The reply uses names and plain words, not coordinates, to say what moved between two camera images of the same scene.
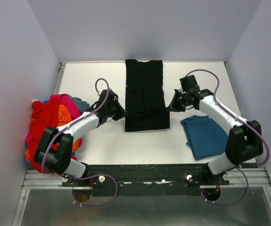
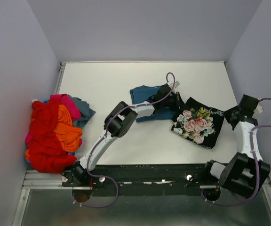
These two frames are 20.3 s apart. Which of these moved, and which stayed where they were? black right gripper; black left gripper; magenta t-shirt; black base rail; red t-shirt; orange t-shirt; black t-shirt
Moved: black right gripper; black t-shirt; black left gripper
Stayed: red t-shirt; magenta t-shirt; black base rail; orange t-shirt
